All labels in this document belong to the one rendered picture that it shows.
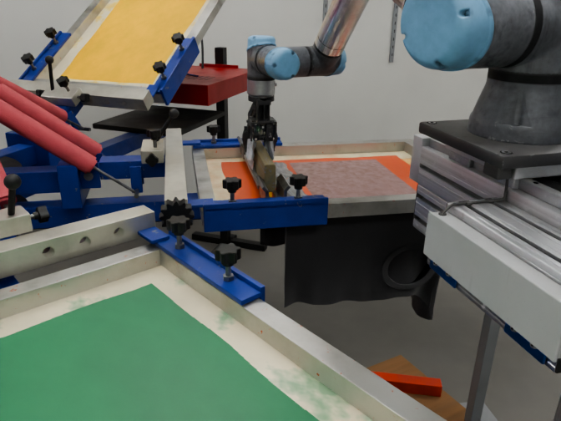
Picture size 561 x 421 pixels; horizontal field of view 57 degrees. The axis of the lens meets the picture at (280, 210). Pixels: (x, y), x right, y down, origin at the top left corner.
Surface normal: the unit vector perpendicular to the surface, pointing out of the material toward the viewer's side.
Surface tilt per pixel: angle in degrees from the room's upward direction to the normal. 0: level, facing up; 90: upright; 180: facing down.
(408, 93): 90
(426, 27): 93
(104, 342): 0
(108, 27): 32
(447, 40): 93
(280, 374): 0
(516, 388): 0
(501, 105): 72
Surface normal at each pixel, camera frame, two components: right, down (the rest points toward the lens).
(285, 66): 0.42, 0.35
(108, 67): -0.15, -0.60
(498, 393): 0.02, -0.93
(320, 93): 0.19, 0.37
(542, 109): 0.03, 0.08
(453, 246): -0.96, 0.09
